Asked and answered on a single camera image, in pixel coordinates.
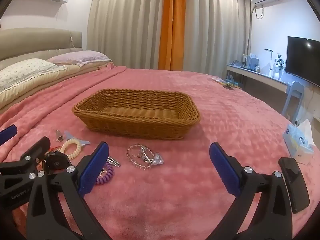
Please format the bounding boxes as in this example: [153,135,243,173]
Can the desk photo frames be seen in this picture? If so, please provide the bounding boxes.
[242,54,261,71]

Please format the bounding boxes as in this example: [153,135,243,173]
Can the tissue pack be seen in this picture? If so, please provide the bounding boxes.
[282,119,316,159]

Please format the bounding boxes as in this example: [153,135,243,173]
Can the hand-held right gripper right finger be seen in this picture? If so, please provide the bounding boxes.
[209,142,293,240]

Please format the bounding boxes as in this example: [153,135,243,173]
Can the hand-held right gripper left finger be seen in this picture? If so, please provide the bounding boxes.
[26,142,110,240]

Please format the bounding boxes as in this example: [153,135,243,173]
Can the orange curtain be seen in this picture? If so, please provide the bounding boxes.
[158,0,188,72]

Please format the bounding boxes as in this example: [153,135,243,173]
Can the lilac pillow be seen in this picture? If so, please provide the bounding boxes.
[46,50,112,67]

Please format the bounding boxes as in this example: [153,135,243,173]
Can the white desk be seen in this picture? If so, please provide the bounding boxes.
[226,64,291,93]

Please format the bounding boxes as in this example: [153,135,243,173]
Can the light blue hair clip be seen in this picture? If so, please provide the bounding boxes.
[64,130,90,146]

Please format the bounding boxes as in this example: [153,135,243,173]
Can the cream spiral hair tie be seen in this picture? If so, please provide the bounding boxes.
[59,138,82,160]

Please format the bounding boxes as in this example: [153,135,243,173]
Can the white floral pillow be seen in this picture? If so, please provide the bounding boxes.
[0,58,68,93]

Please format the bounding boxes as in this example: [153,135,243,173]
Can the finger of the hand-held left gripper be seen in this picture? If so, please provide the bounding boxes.
[0,126,17,146]
[0,137,51,180]

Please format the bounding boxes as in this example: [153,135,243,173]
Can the beige curtain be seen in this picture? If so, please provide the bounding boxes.
[183,0,252,80]
[87,0,166,70]

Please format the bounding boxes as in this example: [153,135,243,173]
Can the brown wicker basket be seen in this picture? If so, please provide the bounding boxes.
[72,88,201,140]

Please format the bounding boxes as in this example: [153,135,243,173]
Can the purple spiral hair tie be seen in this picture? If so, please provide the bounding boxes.
[96,162,115,185]

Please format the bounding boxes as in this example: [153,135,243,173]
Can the white desk lamp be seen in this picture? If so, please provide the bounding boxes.
[264,49,275,77]

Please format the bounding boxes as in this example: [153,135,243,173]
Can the pink star hair clip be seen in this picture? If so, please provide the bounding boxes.
[107,156,121,168]

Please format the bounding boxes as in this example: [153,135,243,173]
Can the white flower vase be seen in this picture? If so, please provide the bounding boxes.
[271,53,286,80]

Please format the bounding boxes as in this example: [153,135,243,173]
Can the silver crystal bracelet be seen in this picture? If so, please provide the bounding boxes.
[136,146,165,167]

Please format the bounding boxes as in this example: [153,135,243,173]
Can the pink fleece blanket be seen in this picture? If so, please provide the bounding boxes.
[0,66,320,240]

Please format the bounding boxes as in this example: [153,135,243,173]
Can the folded beige quilt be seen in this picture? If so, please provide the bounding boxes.
[0,62,116,114]

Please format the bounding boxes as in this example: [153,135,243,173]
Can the light blue chair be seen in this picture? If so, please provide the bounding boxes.
[281,81,305,121]

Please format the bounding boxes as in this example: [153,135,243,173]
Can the black television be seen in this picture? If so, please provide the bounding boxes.
[285,36,320,87]

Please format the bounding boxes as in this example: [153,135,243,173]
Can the black round hair accessory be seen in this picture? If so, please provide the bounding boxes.
[43,152,72,175]

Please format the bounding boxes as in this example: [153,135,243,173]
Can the pink bead bracelet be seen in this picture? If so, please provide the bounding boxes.
[126,144,153,170]

